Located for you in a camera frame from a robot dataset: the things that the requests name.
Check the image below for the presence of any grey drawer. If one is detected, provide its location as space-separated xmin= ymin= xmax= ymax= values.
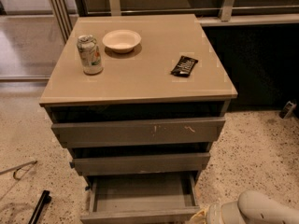
xmin=72 ymin=153 xmax=210 ymax=175
xmin=51 ymin=117 xmax=225 ymax=148
xmin=80 ymin=172 xmax=199 ymax=224

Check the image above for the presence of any grey bottom drawer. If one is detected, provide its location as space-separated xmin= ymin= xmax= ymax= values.
xmin=80 ymin=172 xmax=199 ymax=224

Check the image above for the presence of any small grey device on floor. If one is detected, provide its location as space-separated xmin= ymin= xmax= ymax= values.
xmin=279 ymin=100 xmax=297 ymax=119

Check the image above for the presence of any grey middle drawer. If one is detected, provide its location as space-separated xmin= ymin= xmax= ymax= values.
xmin=72 ymin=153 xmax=210 ymax=175

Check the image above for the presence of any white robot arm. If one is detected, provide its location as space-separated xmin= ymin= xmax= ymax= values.
xmin=187 ymin=190 xmax=299 ymax=224

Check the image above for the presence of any wooden counter with metal brackets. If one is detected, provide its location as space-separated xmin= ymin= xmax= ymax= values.
xmin=76 ymin=0 xmax=299 ymax=26

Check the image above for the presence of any white bowl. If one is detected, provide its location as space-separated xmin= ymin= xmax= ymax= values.
xmin=102 ymin=30 xmax=141 ymax=54

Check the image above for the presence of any black candy bar wrapper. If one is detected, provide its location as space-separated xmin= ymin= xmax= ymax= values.
xmin=171 ymin=56 xmax=198 ymax=77

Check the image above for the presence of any metal frame post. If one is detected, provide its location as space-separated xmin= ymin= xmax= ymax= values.
xmin=49 ymin=0 xmax=72 ymax=43

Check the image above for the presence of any white green soda can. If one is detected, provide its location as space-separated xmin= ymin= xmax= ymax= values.
xmin=77 ymin=35 xmax=103 ymax=75

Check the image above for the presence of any grey drawer cabinet beige top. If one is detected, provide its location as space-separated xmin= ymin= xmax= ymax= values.
xmin=39 ymin=14 xmax=239 ymax=185

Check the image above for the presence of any grey metal rod on floor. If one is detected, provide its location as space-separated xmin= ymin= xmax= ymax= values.
xmin=0 ymin=160 xmax=37 ymax=175

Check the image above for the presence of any grey top drawer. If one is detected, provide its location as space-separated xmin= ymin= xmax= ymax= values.
xmin=51 ymin=117 xmax=225 ymax=148

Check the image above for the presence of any black bar on floor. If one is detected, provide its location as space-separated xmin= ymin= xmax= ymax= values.
xmin=28 ymin=190 xmax=51 ymax=224

